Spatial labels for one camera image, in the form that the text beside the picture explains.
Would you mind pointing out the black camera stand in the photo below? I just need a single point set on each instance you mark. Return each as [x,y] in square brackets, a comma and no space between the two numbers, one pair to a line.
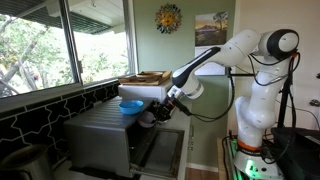
[285,90]

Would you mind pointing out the landscape wall calendar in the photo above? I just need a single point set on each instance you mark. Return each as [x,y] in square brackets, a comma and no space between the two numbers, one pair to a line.
[210,30]

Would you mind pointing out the metal pot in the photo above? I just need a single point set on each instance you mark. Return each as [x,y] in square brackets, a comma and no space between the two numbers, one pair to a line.
[28,163]

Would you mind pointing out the silver toaster oven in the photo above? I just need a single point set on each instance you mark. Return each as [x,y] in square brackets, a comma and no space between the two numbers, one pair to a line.
[106,143]

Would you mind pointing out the sun wall decoration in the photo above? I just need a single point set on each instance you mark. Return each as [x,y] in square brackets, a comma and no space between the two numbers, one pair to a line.
[168,18]

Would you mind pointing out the white bowl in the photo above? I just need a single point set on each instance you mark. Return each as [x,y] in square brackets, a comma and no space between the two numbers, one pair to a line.
[147,120]

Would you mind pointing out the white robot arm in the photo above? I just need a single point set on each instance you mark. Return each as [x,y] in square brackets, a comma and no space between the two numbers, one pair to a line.
[273,47]

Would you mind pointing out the black equipment box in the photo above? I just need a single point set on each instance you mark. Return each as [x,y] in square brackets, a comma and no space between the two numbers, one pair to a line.
[301,160]

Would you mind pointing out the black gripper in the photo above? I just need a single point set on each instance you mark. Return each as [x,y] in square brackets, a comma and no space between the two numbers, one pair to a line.
[163,109]

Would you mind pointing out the white microwave oven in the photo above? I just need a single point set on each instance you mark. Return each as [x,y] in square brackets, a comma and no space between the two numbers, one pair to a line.
[137,91]

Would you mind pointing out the blue bowl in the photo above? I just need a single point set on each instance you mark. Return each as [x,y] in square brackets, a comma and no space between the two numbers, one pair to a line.
[131,107]

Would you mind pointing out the wooden tray on microwave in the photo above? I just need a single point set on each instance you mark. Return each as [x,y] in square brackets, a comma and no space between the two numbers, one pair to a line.
[133,80]

